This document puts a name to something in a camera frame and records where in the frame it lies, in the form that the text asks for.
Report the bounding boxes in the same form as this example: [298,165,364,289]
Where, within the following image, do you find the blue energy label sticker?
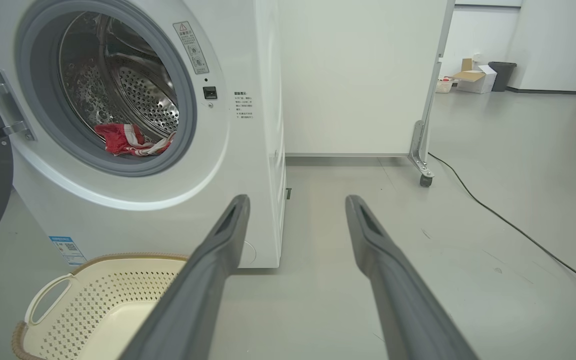
[49,236,88,267]

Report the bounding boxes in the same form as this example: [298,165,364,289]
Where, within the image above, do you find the open cardboard box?
[452,58,497,94]

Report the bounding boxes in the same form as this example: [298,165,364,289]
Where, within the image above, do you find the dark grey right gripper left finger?
[119,194,251,360]

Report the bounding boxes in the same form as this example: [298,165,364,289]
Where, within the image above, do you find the small printed text sticker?
[234,91,255,121]

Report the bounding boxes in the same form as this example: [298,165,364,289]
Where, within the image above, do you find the red and white garment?
[94,122,176,157]

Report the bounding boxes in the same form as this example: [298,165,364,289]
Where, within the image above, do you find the white front-load washing machine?
[0,0,289,268]

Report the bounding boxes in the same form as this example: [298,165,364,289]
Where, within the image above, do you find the dark grey trash bin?
[488,61,517,92]

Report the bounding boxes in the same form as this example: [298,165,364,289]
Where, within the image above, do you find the steel perforated washer drum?
[59,11,180,151]

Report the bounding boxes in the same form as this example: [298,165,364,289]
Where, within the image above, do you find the metal washer door hinge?
[0,69,36,143]

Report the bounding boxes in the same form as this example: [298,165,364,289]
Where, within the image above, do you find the white partition board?
[278,0,456,188]

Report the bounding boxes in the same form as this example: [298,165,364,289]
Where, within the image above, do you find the black floor cable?
[428,152,576,302]

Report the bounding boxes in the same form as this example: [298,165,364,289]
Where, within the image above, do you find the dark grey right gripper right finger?
[345,195,480,360]

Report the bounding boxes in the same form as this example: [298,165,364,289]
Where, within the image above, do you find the cream perforated laundry basket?
[12,252,191,360]

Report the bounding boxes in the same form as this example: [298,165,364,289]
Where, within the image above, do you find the grey warning sticker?
[172,21,210,76]

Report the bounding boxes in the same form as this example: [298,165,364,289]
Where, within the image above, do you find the grey rubber door seal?
[15,0,198,177]

